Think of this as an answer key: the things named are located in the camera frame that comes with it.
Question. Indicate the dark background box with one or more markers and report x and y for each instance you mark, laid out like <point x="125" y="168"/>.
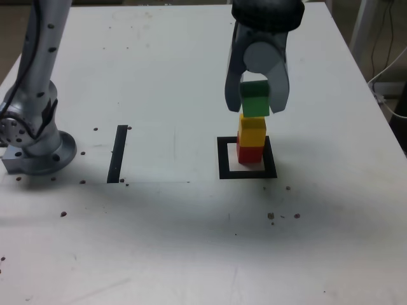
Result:
<point x="391" y="88"/>

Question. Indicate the black tape square outline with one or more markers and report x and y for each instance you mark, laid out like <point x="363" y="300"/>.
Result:
<point x="222" y="159"/>

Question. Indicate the green cube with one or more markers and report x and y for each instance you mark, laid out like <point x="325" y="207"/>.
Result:
<point x="254" y="101"/>

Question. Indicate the white frame leg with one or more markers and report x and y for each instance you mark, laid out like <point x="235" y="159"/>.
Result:
<point x="361" y="19"/>

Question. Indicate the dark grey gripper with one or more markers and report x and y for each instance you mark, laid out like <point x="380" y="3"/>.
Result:
<point x="270" y="36"/>

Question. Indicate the yellow cube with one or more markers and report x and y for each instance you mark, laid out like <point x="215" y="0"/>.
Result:
<point x="252" y="133"/>

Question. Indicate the black tape strip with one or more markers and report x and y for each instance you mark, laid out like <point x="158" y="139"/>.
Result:
<point x="117" y="155"/>

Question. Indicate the red cube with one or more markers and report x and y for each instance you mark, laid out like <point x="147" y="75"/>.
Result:
<point x="249" y="154"/>

